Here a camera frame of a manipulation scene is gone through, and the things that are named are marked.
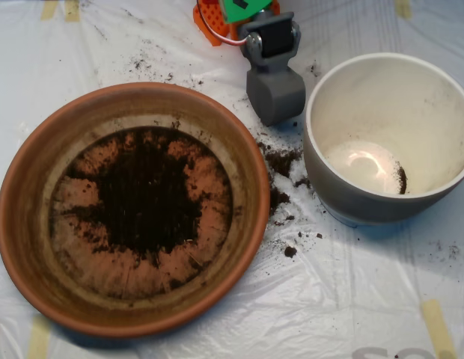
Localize dark soil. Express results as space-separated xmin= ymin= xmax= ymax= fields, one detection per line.
xmin=391 ymin=164 xmax=408 ymax=195
xmin=61 ymin=126 xmax=214 ymax=269

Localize spilled soil pile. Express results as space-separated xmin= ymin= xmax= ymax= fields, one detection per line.
xmin=256 ymin=140 xmax=311 ymax=218

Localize white ceramic pot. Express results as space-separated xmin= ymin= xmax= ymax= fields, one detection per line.
xmin=302 ymin=52 xmax=464 ymax=227

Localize terracotta saucer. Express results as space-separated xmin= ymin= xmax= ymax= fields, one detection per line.
xmin=0 ymin=82 xmax=271 ymax=340

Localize clear plastic sheet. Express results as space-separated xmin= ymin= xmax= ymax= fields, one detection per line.
xmin=0 ymin=0 xmax=464 ymax=359

